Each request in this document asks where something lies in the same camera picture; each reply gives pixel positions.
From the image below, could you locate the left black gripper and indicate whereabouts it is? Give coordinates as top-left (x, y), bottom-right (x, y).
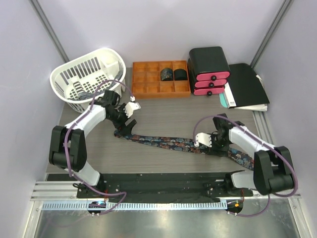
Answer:
top-left (107, 104), bottom-right (136, 136)

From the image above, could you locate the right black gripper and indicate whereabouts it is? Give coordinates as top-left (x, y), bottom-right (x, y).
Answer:
top-left (207, 133), bottom-right (229, 157)

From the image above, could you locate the floral navy tie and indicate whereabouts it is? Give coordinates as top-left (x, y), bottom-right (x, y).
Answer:
top-left (114, 132), bottom-right (254, 171)

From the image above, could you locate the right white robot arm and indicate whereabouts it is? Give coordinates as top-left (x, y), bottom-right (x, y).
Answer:
top-left (194, 114), bottom-right (298, 197)

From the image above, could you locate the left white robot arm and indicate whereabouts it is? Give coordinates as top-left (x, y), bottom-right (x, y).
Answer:
top-left (49, 90), bottom-right (141, 198)

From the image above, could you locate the white teal booklet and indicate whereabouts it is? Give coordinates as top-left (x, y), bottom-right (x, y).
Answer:
top-left (222, 83), bottom-right (267, 112)

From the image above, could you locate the blue patterned tie in basket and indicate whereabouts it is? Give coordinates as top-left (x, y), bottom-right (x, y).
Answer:
top-left (77, 71), bottom-right (123, 101)

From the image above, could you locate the orange compartment tray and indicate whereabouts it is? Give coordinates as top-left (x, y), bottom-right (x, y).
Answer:
top-left (131, 60), bottom-right (191, 99)

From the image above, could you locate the white plastic basket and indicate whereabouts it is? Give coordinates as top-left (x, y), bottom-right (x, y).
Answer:
top-left (50, 48), bottom-right (126, 113)

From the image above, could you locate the rolled dark patterned tie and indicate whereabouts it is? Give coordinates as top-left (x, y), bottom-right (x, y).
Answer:
top-left (160, 67), bottom-right (174, 81)

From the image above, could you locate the black folder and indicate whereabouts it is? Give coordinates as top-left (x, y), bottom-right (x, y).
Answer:
top-left (227, 63), bottom-right (269, 107)

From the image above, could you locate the rolled black tie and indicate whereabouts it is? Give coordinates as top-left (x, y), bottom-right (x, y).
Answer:
top-left (173, 68), bottom-right (187, 81)

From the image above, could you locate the black pink drawer unit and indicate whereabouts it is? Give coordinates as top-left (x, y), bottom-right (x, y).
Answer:
top-left (187, 46), bottom-right (230, 96)

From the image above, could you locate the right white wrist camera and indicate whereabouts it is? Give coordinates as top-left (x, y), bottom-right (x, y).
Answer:
top-left (194, 132), bottom-right (212, 148)

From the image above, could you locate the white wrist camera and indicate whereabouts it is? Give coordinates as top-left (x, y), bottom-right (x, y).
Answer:
top-left (194, 132), bottom-right (212, 148)
top-left (124, 101), bottom-right (141, 118)

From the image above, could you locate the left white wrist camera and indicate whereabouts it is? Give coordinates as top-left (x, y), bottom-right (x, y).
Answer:
top-left (124, 101), bottom-right (141, 118)

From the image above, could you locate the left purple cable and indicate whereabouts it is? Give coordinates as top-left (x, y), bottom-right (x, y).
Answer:
top-left (63, 79), bottom-right (137, 216)

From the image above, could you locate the purple cable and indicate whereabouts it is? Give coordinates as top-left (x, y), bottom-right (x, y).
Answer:
top-left (194, 115), bottom-right (299, 218)
top-left (63, 79), bottom-right (137, 216)

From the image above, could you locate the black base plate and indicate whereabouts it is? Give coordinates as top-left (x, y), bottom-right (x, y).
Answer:
top-left (76, 170), bottom-right (254, 199)

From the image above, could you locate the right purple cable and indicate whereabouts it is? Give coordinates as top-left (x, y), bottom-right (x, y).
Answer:
top-left (194, 115), bottom-right (299, 218)

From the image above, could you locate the white slotted cable duct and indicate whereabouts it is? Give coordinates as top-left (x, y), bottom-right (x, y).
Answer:
top-left (42, 200), bottom-right (227, 211)

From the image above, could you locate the aluminium frame rail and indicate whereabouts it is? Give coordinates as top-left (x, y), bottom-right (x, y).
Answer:
top-left (31, 180), bottom-right (80, 200)

